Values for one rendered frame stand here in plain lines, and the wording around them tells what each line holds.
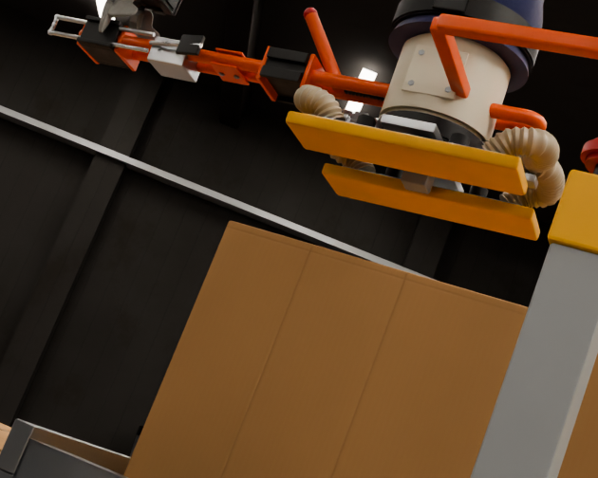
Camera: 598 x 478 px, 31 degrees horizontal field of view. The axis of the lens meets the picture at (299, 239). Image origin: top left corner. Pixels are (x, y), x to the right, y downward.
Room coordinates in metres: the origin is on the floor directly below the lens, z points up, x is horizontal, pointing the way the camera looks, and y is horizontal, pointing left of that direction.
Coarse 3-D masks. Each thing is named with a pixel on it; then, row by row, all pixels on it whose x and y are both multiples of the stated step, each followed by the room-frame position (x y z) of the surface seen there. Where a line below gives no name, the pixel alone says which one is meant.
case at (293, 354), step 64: (256, 256) 1.39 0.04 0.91; (320, 256) 1.35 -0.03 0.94; (192, 320) 1.41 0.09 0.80; (256, 320) 1.37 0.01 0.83; (320, 320) 1.34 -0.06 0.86; (384, 320) 1.31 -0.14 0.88; (448, 320) 1.28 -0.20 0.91; (512, 320) 1.25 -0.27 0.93; (192, 384) 1.39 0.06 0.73; (256, 384) 1.36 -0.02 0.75; (320, 384) 1.33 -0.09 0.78; (384, 384) 1.30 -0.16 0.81; (448, 384) 1.27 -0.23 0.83; (192, 448) 1.38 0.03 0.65; (256, 448) 1.35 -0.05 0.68; (320, 448) 1.32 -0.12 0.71; (384, 448) 1.29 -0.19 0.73; (448, 448) 1.26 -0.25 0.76; (576, 448) 1.20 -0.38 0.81
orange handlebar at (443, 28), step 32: (448, 32) 1.27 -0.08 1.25; (480, 32) 1.24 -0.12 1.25; (512, 32) 1.22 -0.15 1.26; (544, 32) 1.21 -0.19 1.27; (224, 64) 1.64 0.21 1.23; (256, 64) 1.62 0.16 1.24; (448, 64) 1.36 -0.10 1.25; (352, 96) 1.60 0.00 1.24; (384, 96) 1.54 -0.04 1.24; (512, 128) 1.50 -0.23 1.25; (544, 128) 1.46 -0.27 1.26
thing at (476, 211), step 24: (336, 168) 1.63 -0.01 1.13; (336, 192) 1.71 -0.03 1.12; (360, 192) 1.66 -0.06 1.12; (384, 192) 1.62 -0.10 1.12; (408, 192) 1.58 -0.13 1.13; (432, 192) 1.56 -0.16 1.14; (456, 192) 1.55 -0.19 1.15; (480, 192) 1.57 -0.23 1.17; (432, 216) 1.65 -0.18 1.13; (456, 216) 1.61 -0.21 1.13; (480, 216) 1.57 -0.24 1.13; (504, 216) 1.53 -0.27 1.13; (528, 216) 1.51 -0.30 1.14
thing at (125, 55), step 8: (120, 32) 1.72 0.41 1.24; (128, 32) 1.73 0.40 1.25; (120, 40) 1.72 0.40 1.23; (88, 48) 1.75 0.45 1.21; (96, 48) 1.74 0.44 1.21; (104, 48) 1.73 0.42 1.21; (120, 48) 1.72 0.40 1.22; (88, 56) 1.79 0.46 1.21; (96, 56) 1.78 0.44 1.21; (104, 56) 1.76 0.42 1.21; (112, 56) 1.75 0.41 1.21; (120, 56) 1.74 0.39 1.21; (128, 56) 1.75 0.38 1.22; (112, 64) 1.79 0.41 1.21; (120, 64) 1.78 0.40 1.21; (128, 64) 1.76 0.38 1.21; (136, 64) 1.78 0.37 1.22
